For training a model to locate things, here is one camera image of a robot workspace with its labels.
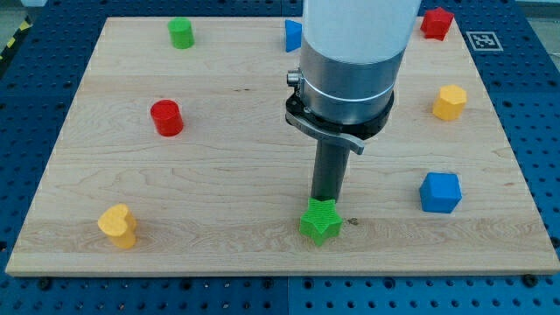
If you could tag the blue cube block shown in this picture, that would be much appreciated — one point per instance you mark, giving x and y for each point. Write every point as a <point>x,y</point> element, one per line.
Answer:
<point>440,192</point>

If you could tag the red cylinder block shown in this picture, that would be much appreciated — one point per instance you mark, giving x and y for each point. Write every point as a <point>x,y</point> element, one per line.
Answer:
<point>167,118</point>

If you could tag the fiducial marker tag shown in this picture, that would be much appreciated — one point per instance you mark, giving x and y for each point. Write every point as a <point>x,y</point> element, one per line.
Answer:
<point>484,41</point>

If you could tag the light wooden board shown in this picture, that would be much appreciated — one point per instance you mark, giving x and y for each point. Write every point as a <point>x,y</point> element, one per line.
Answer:
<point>224,196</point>

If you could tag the green cylinder block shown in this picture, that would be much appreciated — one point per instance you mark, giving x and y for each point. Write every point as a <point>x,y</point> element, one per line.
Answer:
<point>181,33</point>

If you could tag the yellow heart block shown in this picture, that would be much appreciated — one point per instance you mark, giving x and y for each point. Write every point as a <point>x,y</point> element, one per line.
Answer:
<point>119,225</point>

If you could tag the yellow black hazard tape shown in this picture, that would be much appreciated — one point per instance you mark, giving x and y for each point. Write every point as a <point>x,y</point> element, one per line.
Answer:
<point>16,40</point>

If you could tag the yellow hexagon block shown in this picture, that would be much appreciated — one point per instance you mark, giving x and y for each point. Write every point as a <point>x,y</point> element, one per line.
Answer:
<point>449,103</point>

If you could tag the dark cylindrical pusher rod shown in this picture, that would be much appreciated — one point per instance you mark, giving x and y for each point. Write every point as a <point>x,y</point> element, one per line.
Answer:
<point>329,171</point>

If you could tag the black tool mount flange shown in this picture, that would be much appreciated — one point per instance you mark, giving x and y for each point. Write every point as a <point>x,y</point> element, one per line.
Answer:
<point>347,136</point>

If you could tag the blue triangle block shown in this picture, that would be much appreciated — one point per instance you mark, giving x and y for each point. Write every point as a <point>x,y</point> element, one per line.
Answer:
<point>293,35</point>

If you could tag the green star block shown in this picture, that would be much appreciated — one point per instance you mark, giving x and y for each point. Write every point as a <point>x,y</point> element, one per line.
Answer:
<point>320,221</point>

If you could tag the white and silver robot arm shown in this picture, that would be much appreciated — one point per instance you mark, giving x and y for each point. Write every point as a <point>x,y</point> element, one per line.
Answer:
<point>351,52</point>

